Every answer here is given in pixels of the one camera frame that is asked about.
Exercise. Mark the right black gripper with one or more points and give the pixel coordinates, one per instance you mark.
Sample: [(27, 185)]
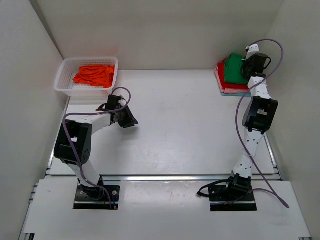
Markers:
[(244, 62)]

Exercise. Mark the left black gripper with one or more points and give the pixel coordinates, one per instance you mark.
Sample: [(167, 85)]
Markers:
[(130, 119)]

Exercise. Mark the green t shirt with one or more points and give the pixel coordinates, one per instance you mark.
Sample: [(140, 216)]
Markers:
[(232, 70)]

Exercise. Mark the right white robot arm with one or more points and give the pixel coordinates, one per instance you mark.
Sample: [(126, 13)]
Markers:
[(257, 120)]

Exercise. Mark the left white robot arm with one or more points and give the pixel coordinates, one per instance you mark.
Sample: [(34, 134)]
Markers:
[(74, 141)]

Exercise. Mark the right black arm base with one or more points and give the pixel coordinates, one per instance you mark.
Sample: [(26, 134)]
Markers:
[(223, 200)]

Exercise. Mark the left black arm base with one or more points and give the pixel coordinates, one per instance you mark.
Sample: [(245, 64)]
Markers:
[(93, 198)]

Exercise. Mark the light blue folded t shirt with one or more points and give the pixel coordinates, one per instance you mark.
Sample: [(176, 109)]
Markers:
[(247, 95)]

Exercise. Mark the pink folded t shirt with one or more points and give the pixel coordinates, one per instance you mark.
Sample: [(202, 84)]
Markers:
[(226, 91)]

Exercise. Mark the orange t shirt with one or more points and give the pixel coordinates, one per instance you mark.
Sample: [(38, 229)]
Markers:
[(95, 75)]

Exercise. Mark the white plastic basket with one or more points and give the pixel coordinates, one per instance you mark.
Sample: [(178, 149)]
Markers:
[(70, 67)]

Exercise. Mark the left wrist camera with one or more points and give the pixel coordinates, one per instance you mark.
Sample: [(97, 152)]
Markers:
[(122, 102)]

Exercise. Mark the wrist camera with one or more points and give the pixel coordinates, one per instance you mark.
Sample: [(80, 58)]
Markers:
[(122, 102), (251, 50)]

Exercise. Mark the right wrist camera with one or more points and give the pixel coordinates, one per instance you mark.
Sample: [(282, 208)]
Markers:
[(251, 50)]

